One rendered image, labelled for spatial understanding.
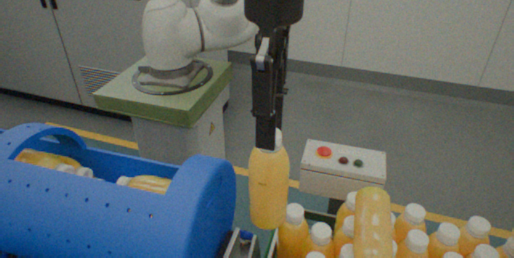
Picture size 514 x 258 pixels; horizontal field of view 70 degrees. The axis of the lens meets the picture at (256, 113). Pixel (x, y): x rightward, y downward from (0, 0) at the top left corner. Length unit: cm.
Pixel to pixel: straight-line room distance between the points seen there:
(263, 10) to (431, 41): 303
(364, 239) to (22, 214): 62
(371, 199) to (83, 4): 236
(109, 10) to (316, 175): 201
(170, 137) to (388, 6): 239
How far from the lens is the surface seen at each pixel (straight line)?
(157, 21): 123
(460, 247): 92
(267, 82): 46
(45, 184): 79
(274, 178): 59
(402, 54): 346
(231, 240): 81
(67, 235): 76
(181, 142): 134
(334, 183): 94
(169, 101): 122
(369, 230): 72
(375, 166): 94
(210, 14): 124
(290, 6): 45
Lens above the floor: 170
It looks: 34 degrees down
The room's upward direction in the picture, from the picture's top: straight up
